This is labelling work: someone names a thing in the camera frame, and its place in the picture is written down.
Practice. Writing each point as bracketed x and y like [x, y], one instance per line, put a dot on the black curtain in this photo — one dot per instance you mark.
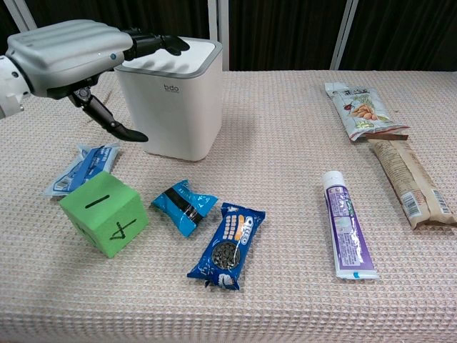
[282, 32]

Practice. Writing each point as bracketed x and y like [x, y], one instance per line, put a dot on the light blue white snack packet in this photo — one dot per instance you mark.
[82, 168]

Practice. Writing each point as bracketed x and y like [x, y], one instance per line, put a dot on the blue Oreo cookie packet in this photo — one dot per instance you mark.
[228, 246]

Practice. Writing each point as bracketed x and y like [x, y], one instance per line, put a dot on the white partition frame post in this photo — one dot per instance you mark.
[19, 14]
[213, 19]
[342, 34]

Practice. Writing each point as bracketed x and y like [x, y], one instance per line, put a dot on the white plastic bin lid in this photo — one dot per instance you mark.
[178, 57]

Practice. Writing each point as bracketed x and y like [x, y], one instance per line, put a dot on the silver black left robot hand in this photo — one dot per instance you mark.
[60, 53]

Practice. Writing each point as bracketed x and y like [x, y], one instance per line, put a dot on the brown paper snack package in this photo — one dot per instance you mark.
[410, 178]

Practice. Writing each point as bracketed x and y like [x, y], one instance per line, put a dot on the white purple toothpaste tube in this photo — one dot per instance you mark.
[346, 228]

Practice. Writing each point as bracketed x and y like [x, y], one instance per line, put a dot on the green foam number cube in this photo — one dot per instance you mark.
[105, 214]

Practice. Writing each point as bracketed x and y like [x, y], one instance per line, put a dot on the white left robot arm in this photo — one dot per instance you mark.
[9, 87]

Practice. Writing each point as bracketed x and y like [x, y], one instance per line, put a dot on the teal black snack packet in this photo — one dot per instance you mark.
[184, 207]

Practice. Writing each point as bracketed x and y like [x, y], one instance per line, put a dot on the beige waffle weave tablecloth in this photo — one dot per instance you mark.
[250, 303]

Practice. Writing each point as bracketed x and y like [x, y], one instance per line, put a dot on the almond print snack bag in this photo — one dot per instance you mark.
[360, 110]

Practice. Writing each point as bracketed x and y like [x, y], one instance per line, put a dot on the white bdo bin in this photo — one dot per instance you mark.
[175, 110]

